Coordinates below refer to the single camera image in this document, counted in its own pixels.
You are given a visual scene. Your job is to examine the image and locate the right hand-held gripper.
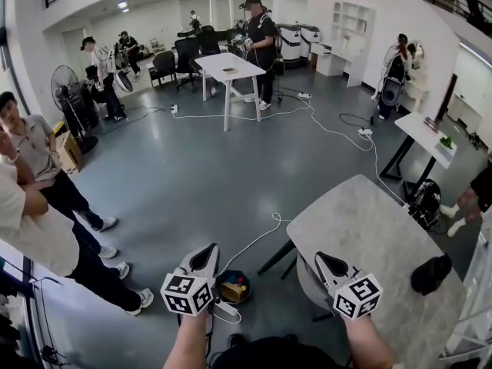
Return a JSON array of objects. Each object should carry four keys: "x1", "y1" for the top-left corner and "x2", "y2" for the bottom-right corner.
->
[{"x1": 314, "y1": 251, "x2": 384, "y2": 321}]

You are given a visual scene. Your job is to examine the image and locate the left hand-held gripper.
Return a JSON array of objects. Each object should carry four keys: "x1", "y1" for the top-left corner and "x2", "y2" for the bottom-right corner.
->
[{"x1": 160, "y1": 242, "x2": 221, "y2": 317}]

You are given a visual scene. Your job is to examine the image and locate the teal bin with toys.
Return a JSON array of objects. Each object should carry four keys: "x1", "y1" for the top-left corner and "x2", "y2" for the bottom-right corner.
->
[{"x1": 214, "y1": 269, "x2": 252, "y2": 306}]

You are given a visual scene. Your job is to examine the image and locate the person's right forearm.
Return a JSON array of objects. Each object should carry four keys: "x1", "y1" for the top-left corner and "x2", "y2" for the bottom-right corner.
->
[{"x1": 340, "y1": 313, "x2": 397, "y2": 369}]

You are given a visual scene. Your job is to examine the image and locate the person's left forearm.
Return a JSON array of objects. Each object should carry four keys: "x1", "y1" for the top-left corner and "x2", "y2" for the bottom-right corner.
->
[{"x1": 163, "y1": 309, "x2": 214, "y2": 369}]

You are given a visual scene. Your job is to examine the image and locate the grey chair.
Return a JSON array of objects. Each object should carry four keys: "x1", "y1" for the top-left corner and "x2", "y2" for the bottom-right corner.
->
[{"x1": 295, "y1": 254, "x2": 339, "y2": 322}]

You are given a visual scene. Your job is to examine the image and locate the grey marble table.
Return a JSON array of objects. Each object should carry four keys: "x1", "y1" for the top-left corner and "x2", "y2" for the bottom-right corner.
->
[{"x1": 286, "y1": 174, "x2": 468, "y2": 369}]

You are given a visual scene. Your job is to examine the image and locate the black jug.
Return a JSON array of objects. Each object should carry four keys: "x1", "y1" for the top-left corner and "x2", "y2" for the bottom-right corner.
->
[{"x1": 410, "y1": 254, "x2": 454, "y2": 296}]

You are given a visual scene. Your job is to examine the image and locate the person's black shirt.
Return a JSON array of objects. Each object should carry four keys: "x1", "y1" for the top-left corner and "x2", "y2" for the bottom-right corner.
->
[{"x1": 209, "y1": 336, "x2": 347, "y2": 369}]

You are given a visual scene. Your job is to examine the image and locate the black backpack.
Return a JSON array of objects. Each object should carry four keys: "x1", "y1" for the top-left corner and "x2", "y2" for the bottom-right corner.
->
[{"x1": 409, "y1": 178, "x2": 443, "y2": 230}]

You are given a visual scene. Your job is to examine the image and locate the white metal shelving rack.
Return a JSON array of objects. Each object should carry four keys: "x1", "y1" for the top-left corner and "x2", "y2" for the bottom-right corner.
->
[{"x1": 437, "y1": 224, "x2": 492, "y2": 363}]

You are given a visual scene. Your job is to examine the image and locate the white tray with green plant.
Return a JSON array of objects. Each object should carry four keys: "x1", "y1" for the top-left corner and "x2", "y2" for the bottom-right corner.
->
[{"x1": 434, "y1": 135, "x2": 458, "y2": 160}]

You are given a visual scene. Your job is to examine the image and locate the white table black legs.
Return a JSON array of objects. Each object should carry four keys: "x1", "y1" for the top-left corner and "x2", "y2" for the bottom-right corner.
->
[{"x1": 379, "y1": 111, "x2": 459, "y2": 203}]

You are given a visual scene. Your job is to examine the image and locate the brown cardboard box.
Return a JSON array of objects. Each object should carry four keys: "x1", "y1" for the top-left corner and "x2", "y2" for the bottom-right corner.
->
[{"x1": 55, "y1": 130, "x2": 85, "y2": 175}]

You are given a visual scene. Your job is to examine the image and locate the grey oval machine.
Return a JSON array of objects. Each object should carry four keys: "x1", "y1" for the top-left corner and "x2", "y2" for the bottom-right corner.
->
[{"x1": 378, "y1": 76, "x2": 405, "y2": 111}]

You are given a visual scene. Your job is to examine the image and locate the white vanity dresser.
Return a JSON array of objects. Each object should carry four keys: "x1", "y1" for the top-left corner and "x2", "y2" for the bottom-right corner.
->
[{"x1": 403, "y1": 41, "x2": 431, "y2": 111}]

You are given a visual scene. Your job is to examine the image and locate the white desk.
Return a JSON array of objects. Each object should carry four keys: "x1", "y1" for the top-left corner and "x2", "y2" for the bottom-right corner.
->
[{"x1": 447, "y1": 93, "x2": 484, "y2": 134}]

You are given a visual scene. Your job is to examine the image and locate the white round fan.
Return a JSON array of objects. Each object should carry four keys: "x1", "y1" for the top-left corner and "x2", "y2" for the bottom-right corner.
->
[{"x1": 115, "y1": 70, "x2": 135, "y2": 94}]

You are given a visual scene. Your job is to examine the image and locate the white cubby shelf cabinet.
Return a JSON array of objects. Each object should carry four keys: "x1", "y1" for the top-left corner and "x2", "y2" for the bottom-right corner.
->
[{"x1": 307, "y1": 1, "x2": 377, "y2": 88}]

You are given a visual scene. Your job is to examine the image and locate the black office chair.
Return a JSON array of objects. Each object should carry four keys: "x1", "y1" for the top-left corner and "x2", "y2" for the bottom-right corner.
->
[
  {"x1": 175, "y1": 36, "x2": 204, "y2": 91},
  {"x1": 199, "y1": 25, "x2": 222, "y2": 56},
  {"x1": 148, "y1": 50, "x2": 178, "y2": 88}
]

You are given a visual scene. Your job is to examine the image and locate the white trestle table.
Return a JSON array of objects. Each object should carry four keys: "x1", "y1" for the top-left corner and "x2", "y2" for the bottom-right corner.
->
[{"x1": 194, "y1": 53, "x2": 267, "y2": 132}]

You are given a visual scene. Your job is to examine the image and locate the white and black machine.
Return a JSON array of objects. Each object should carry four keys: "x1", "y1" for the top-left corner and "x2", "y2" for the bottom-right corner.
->
[
  {"x1": 299, "y1": 24, "x2": 322, "y2": 59},
  {"x1": 277, "y1": 23, "x2": 302, "y2": 70}
]

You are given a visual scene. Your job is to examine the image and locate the white cable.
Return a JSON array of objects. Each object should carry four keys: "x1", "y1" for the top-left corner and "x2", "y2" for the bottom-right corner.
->
[
  {"x1": 218, "y1": 212, "x2": 293, "y2": 278},
  {"x1": 172, "y1": 98, "x2": 312, "y2": 121},
  {"x1": 307, "y1": 98, "x2": 408, "y2": 207}
]

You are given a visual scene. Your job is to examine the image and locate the black cable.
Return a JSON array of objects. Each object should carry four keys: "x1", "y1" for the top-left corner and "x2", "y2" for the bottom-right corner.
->
[{"x1": 338, "y1": 112, "x2": 376, "y2": 126}]

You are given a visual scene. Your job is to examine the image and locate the dark wooden post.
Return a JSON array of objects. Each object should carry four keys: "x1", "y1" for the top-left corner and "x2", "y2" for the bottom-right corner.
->
[{"x1": 436, "y1": 74, "x2": 459, "y2": 121}]

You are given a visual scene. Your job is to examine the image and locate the black pedestal fan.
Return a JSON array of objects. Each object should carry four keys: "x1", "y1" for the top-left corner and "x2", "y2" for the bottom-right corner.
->
[{"x1": 51, "y1": 65, "x2": 100, "y2": 155}]

